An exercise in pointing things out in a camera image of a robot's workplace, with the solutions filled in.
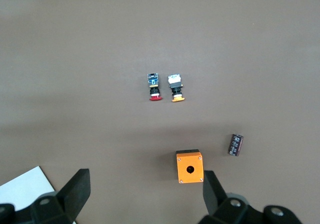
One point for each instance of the red mushroom push button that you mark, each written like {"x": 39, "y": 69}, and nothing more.
{"x": 154, "y": 86}

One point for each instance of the dark cylindrical capacitor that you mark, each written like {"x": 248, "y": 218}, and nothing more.
{"x": 235, "y": 145}

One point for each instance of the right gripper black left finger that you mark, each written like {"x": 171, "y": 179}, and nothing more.
{"x": 75, "y": 191}

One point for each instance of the yellow mushroom push button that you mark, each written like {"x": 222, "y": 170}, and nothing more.
{"x": 176, "y": 86}

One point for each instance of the white drawer cabinet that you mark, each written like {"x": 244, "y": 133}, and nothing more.
{"x": 22, "y": 186}

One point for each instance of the orange button enclosure box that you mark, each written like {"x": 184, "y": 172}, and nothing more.
{"x": 190, "y": 171}

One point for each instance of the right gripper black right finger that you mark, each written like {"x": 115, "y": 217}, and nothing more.
{"x": 212, "y": 194}

